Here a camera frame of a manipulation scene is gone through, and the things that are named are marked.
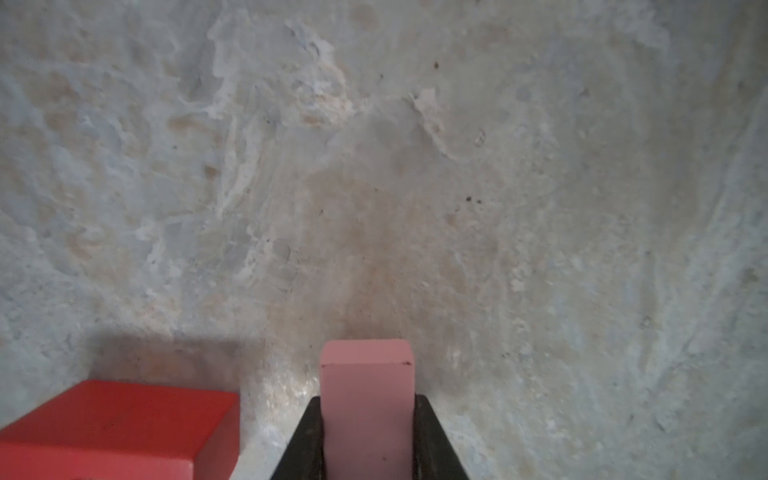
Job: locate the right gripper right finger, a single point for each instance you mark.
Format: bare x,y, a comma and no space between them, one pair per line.
434,457

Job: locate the red arch block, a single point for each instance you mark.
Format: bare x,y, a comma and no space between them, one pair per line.
114,430

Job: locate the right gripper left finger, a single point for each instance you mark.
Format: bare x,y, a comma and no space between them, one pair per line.
303,456

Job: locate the pink rectangular block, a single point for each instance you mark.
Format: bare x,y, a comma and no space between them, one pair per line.
367,397

